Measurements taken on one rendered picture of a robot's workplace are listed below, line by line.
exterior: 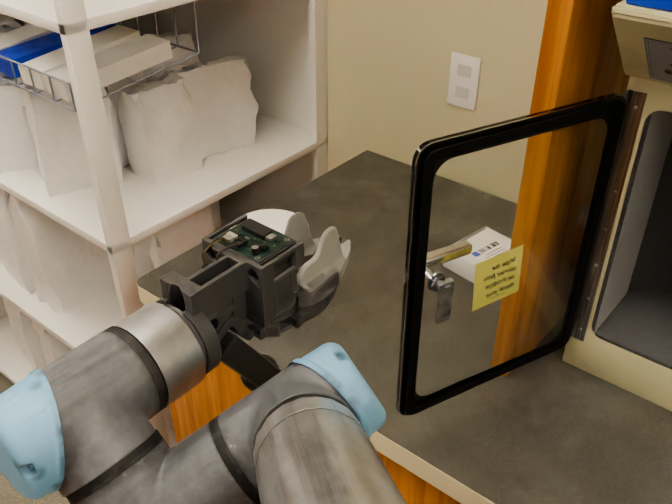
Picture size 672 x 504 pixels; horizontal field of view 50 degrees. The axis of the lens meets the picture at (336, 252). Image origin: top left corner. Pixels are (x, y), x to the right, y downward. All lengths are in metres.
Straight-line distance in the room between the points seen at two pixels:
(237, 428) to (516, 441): 0.60
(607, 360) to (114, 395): 0.80
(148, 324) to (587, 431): 0.71
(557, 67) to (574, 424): 0.50
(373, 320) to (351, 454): 0.82
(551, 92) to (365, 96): 0.91
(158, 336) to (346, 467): 0.22
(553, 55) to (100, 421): 0.63
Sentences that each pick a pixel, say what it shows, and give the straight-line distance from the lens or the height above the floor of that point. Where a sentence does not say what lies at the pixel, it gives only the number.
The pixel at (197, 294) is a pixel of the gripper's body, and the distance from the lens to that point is 0.55.
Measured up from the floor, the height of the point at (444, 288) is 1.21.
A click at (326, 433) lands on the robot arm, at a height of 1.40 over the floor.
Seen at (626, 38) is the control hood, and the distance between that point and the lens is 0.85.
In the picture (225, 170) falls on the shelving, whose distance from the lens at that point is 1.72.
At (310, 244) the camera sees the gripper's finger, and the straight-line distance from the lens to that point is 0.70.
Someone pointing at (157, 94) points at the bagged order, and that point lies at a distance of 1.64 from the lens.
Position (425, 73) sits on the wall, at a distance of 1.63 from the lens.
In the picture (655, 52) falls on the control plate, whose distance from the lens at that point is 0.85.
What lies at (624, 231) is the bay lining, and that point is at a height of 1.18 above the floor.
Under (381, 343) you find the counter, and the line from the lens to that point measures 1.16.
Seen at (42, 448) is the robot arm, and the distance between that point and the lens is 0.51.
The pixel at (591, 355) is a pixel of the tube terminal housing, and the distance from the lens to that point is 1.15.
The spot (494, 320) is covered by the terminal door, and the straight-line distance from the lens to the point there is 0.97.
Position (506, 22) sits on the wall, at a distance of 1.50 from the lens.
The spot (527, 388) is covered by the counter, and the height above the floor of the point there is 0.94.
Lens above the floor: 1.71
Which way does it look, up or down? 34 degrees down
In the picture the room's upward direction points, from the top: straight up
